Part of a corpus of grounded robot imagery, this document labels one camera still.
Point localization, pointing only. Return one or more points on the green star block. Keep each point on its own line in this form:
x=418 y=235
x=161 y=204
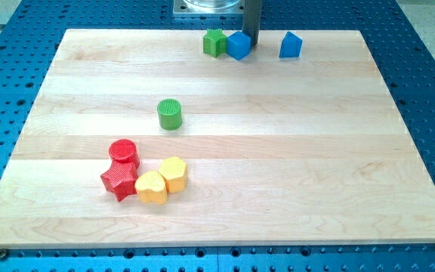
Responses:
x=214 y=42

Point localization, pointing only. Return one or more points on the red star block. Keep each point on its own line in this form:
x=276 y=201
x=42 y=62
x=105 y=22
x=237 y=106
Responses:
x=120 y=178

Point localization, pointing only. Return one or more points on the red cylinder block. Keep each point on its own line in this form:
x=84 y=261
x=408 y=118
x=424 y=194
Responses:
x=124 y=151

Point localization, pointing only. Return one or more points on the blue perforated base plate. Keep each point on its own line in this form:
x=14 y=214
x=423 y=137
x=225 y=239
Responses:
x=400 y=36

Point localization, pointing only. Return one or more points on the yellow heart block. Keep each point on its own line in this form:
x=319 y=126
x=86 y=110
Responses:
x=151 y=187

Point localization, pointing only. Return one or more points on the blue triangular prism block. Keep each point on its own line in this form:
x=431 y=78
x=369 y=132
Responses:
x=291 y=46

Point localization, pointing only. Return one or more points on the wooden board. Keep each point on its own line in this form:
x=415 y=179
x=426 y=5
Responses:
x=310 y=151

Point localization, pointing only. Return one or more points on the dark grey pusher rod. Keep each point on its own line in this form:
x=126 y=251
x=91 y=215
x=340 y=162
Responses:
x=251 y=19

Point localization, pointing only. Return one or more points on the blue cube block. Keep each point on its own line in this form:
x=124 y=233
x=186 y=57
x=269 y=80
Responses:
x=238 y=45

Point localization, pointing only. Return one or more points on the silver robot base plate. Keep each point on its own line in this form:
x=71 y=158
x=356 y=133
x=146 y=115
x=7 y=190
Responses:
x=188 y=7

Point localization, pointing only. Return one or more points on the yellow hexagon block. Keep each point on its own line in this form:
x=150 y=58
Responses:
x=174 y=172

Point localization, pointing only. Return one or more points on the green cylinder block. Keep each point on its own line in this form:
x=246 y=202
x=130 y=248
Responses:
x=170 y=114

